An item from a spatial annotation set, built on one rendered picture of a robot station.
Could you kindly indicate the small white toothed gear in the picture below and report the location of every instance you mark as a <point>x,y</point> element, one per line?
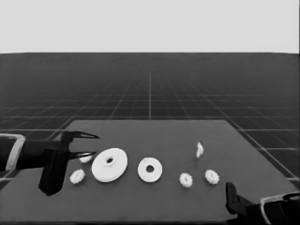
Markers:
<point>74,178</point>
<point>208,178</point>
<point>182,181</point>
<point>85,160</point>

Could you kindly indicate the large thick white disc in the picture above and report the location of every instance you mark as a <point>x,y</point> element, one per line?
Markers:
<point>103,170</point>

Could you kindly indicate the white round carrier with pins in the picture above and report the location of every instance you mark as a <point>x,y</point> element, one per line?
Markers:
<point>142,172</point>

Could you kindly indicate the small white T-shaped piece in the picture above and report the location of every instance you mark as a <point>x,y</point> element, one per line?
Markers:
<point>199,150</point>

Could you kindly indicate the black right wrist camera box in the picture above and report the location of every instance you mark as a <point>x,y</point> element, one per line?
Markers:
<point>232,200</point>

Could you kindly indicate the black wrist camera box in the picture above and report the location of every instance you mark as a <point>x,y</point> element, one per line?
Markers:
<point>53,172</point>
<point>232,200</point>

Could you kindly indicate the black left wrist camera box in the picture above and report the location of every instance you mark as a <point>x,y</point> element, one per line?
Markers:
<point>53,172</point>

